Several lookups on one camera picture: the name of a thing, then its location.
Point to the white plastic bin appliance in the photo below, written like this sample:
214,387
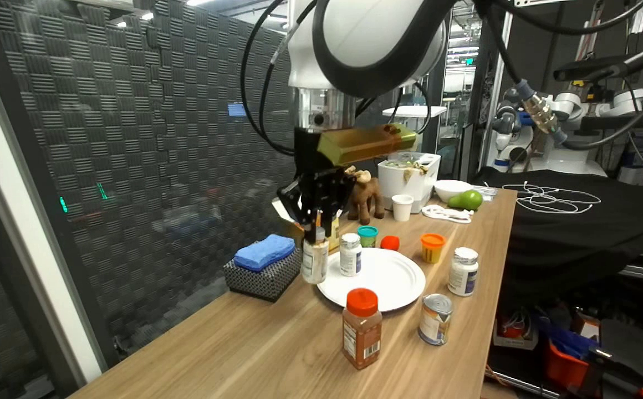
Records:
408,180

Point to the white paper plate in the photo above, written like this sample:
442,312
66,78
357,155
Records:
381,285

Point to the red plastic bin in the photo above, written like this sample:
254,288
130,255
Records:
566,367

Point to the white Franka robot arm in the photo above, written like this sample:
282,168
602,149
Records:
366,35

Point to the white crumpled wrapper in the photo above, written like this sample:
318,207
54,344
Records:
446,213

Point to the open yellow cardboard box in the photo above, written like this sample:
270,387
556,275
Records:
334,242

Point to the blue plastic item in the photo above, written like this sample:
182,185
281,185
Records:
568,344

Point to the white paper cup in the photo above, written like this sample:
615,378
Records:
402,207

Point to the small tin can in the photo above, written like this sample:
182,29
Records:
435,320

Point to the small white bottle blue label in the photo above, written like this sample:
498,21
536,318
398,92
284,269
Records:
349,255

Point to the white bowl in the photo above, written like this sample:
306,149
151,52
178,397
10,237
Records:
449,187

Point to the large white pill bottle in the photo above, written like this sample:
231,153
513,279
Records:
465,270

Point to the small tub teal lid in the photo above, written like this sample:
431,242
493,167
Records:
366,236

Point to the brown moose plush toy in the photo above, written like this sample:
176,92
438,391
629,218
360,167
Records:
364,195

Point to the brown spice bottle orange cap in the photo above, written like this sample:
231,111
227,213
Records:
360,328

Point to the yellow tub orange lid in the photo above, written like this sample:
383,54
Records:
433,247

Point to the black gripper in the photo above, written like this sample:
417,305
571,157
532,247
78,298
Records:
314,167

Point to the dried brown leaves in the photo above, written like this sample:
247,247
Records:
412,164

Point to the white background machine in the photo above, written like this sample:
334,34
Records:
518,147

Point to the green pear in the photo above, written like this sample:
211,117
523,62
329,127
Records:
467,200

